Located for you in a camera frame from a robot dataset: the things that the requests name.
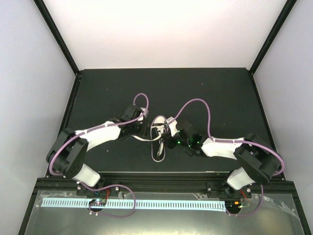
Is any black sneaker white sole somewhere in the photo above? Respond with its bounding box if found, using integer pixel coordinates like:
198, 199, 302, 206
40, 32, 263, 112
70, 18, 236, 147
150, 116, 168, 163

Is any white shoelace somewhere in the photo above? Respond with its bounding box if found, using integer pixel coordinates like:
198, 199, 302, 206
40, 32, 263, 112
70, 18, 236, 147
132, 124, 167, 162

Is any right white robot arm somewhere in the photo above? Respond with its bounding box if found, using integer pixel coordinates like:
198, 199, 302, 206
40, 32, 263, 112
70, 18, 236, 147
163, 117, 283, 198

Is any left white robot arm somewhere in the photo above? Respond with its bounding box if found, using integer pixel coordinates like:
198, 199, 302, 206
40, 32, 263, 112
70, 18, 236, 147
46, 105, 148, 195

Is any right small circuit board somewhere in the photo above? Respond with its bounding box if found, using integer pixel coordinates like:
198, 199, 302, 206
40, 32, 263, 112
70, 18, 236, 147
225, 201, 250, 209

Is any small circuit board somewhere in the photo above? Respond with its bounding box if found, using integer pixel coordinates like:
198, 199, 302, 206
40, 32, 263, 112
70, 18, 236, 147
89, 199, 107, 207
225, 201, 250, 209

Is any left small circuit board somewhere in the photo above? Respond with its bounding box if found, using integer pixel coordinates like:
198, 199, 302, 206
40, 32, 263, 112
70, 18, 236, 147
89, 199, 107, 207

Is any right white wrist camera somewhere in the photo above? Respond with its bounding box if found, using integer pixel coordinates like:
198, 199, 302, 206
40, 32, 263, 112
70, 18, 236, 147
165, 117, 179, 137

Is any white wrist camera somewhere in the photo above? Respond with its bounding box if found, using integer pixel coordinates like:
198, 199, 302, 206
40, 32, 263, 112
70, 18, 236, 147
137, 107, 149, 122
165, 117, 179, 137

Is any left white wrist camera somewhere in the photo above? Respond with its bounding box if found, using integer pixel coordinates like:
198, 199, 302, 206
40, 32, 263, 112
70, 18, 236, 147
137, 107, 149, 122

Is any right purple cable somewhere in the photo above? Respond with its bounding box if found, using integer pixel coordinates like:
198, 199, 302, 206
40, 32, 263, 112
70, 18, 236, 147
171, 98, 286, 217

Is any purple cable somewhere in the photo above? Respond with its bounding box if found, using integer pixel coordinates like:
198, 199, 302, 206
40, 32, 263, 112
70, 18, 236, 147
48, 93, 150, 176
171, 98, 286, 217

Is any white slotted cable duct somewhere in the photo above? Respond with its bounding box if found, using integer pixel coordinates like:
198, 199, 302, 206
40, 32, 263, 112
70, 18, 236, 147
41, 198, 226, 212

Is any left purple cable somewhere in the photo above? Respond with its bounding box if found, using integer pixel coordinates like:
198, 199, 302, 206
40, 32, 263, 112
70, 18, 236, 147
48, 93, 150, 176

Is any black aluminium mounting rail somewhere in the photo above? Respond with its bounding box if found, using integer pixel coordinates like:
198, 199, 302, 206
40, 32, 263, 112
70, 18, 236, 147
36, 171, 294, 196

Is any left black frame post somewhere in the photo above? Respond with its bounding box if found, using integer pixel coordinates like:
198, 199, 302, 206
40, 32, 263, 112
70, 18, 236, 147
33, 0, 80, 75

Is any black frame post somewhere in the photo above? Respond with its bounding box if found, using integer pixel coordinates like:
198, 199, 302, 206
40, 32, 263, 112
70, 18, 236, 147
33, 0, 80, 75
249, 0, 297, 75

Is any right black frame post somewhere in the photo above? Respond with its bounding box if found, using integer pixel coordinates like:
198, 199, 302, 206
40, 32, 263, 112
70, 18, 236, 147
249, 0, 297, 75

